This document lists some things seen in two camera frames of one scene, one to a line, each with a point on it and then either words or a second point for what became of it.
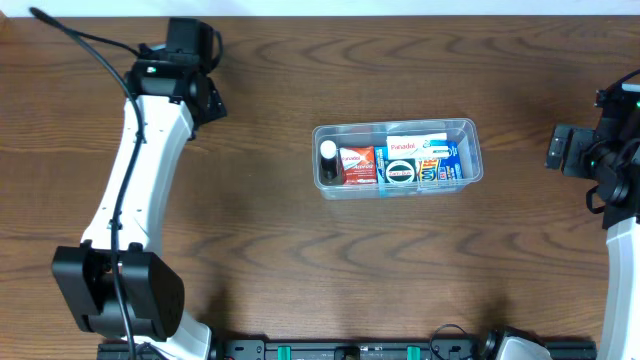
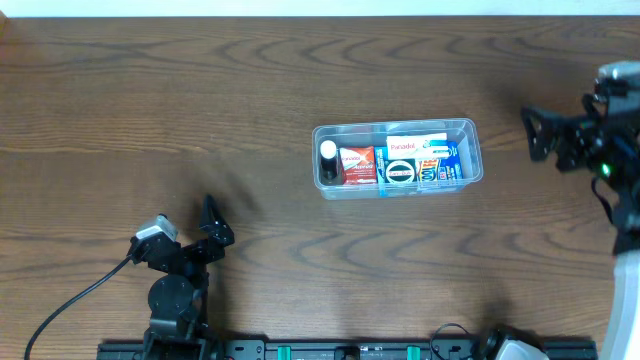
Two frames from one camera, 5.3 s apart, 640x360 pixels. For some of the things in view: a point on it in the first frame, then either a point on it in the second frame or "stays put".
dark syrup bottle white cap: x=328 y=159 stays put
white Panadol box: x=431 y=145 stays put
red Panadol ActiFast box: x=358 y=165 stays put
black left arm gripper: x=213 y=103 to x=201 y=248
